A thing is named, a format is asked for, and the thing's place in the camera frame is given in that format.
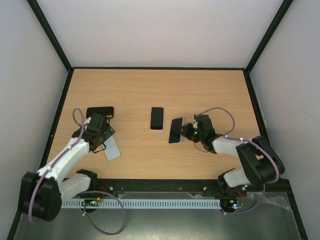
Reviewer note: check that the black phone case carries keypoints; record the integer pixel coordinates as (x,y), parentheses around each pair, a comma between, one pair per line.
(101,110)

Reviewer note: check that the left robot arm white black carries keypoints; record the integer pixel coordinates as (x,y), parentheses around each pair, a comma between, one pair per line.
(43,192)

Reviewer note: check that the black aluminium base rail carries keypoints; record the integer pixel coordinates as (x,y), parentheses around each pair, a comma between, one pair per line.
(203,187)

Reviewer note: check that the white slotted cable duct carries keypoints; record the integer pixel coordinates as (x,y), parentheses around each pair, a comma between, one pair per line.
(199,204)

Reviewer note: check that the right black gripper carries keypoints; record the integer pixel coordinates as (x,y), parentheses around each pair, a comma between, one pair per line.
(188,130)

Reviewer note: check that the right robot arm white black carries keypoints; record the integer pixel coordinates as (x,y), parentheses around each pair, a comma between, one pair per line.
(259,162)

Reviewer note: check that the black enclosure frame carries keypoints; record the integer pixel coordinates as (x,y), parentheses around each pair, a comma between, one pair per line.
(285,5)

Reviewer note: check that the light blue smartphone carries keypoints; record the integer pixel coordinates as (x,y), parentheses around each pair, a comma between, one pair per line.
(111,149)

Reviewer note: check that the pink phone case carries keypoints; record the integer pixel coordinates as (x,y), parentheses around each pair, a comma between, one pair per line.
(164,118)

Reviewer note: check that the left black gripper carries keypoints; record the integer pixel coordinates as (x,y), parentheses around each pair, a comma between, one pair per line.
(109,131)

